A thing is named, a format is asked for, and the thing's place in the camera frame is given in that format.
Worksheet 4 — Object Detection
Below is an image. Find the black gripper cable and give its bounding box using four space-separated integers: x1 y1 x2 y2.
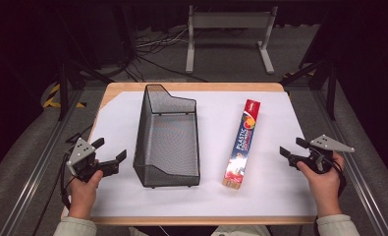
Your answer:
331 159 349 199
60 152 73 211

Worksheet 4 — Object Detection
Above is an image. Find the person's left hand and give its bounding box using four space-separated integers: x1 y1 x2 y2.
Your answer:
68 169 104 220

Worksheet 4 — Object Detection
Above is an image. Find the white paper sheet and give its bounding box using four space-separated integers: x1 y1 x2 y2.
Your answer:
89 90 318 218

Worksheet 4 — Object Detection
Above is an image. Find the black tripod stand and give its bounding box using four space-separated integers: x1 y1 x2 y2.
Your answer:
281 48 339 121
55 6 114 122

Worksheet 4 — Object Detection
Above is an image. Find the plastic wrap box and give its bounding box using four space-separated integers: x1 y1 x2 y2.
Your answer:
221 98 261 191

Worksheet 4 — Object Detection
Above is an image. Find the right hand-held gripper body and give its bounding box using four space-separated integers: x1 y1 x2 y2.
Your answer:
306 134 356 175

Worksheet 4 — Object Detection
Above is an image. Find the white metal stand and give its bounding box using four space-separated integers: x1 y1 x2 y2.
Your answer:
185 4 279 75

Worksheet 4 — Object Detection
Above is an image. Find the yellow black hazard tape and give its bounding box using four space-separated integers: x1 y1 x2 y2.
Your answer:
42 83 86 109

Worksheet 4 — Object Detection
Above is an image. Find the bundle of floor cables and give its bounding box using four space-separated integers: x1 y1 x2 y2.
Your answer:
129 26 210 84

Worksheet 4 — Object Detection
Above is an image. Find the aluminium rail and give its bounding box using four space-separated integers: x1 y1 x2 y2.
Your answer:
311 88 388 236
0 88 84 236

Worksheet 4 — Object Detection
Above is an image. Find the person's right hand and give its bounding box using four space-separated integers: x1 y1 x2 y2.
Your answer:
296 151 346 218

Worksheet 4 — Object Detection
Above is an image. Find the black wire mesh basket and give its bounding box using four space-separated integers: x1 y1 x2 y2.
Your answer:
133 84 201 190

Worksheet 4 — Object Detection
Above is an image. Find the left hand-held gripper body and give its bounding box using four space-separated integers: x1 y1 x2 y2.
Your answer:
66 137 101 183

